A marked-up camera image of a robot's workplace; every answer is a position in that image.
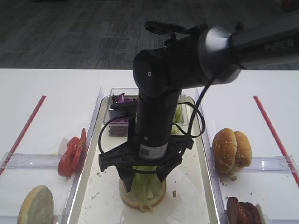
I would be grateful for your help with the left red rod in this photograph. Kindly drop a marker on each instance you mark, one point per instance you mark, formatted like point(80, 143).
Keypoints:
point(21, 135)

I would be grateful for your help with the sesame bun front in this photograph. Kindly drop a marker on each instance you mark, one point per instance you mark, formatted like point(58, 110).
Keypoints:
point(224, 148)

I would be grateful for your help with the clear rail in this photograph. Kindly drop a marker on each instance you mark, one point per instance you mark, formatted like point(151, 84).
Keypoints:
point(29, 161)
point(283, 164)

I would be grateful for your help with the clear vertical strip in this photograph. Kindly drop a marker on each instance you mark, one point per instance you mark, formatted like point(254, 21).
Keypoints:
point(218, 182)
point(72, 209)

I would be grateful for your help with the bun base on tray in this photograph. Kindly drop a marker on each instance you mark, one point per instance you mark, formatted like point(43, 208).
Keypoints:
point(129, 197)

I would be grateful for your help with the purple cabbage shreds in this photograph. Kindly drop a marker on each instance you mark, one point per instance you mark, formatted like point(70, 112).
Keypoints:
point(118, 127)

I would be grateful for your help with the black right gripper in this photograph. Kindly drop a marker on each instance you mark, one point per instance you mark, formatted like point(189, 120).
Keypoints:
point(150, 160)

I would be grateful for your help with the cream metal tray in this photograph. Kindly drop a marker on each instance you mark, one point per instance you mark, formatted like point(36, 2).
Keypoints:
point(185, 197)

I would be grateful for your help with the meat patties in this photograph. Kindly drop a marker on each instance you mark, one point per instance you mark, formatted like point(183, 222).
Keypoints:
point(242, 212)

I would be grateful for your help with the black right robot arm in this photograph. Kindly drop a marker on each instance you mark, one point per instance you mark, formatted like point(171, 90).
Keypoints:
point(192, 57)

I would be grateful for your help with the upright bun half left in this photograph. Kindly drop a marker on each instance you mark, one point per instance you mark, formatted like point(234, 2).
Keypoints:
point(37, 207)

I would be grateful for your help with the lettuce leaf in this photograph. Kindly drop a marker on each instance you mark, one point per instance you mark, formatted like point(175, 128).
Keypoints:
point(148, 190)

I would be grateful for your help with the green lettuce in box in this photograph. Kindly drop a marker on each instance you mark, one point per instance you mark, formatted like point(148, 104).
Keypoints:
point(178, 119)

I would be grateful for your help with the clear plastic salad box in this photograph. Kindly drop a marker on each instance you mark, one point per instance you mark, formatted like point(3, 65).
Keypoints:
point(133, 93)

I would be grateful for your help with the sesame bun rear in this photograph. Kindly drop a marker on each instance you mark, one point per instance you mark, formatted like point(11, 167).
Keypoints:
point(243, 156)

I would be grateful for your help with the right clear vertical strip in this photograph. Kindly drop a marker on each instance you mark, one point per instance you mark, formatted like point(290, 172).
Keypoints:
point(218, 182)

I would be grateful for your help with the tomato slices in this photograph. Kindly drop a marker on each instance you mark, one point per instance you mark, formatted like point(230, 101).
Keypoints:
point(70, 159)

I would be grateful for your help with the right red rod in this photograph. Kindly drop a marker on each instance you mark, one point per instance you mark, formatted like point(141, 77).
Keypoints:
point(277, 139)

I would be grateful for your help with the sesame bun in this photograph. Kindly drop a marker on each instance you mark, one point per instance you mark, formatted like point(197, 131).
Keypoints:
point(243, 156)
point(224, 148)

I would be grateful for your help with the red rod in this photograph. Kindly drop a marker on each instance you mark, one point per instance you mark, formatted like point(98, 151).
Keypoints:
point(21, 135)
point(277, 139)

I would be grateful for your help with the left clear vertical strip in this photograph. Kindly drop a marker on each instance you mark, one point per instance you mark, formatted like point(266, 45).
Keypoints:
point(72, 209)

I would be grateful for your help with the clear rail upper right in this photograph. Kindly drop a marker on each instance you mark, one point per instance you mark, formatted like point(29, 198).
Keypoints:
point(283, 164)

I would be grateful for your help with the clear rail upper left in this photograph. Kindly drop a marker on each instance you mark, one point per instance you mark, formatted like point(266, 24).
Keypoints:
point(29, 161)

